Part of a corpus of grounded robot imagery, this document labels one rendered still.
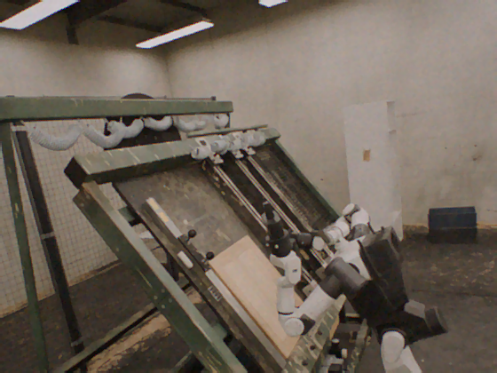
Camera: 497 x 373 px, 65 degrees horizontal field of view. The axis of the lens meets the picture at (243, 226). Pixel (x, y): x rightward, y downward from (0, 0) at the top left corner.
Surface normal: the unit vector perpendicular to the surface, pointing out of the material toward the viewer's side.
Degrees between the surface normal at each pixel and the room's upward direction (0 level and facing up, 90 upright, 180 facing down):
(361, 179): 90
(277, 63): 90
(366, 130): 90
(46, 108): 90
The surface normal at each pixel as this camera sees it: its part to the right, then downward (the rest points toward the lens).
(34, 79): 0.85, 0.00
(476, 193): -0.51, 0.27
